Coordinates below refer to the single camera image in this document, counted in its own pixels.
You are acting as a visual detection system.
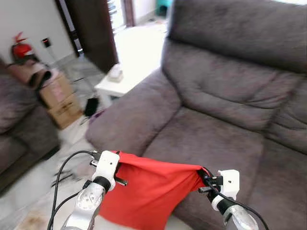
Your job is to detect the red pillow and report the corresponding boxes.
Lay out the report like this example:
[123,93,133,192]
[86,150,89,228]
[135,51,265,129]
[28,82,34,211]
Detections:
[98,151,212,230]

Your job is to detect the grey fabric sofa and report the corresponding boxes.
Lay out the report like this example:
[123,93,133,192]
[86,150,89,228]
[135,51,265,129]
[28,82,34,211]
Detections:
[0,57,61,193]
[85,0,307,230]

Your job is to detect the black power adapter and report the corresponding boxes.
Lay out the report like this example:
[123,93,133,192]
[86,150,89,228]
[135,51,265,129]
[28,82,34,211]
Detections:
[84,97,100,117]

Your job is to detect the plain brown cardboard box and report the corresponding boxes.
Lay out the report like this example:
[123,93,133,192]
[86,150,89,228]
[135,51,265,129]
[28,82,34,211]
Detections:
[47,94,83,129]

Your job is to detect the white tissue box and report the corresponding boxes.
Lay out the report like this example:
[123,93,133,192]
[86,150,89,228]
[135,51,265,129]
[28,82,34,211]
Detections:
[106,64,124,83]

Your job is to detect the white side table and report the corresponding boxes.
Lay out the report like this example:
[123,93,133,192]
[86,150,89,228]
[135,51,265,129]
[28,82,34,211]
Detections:
[94,47,165,109]

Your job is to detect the cardboard box with pink label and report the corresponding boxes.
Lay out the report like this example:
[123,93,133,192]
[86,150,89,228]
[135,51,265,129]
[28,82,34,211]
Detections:
[38,70,75,109]

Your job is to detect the brown rolled mat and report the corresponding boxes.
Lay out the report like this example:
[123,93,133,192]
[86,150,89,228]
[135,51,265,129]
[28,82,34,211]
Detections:
[7,58,53,90]

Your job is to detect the dark brown wooden door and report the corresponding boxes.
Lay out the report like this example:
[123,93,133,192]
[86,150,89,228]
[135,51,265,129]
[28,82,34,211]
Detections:
[55,0,127,74]

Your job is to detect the red fire extinguisher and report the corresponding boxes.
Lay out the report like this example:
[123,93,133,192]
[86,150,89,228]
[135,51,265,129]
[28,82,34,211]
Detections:
[12,32,34,62]

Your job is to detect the teal plastic stool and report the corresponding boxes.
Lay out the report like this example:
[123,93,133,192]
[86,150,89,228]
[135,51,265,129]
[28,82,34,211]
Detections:
[156,0,174,18]

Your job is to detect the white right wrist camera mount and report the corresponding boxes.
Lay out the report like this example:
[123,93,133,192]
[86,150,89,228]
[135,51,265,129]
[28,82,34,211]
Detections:
[218,169,241,200]

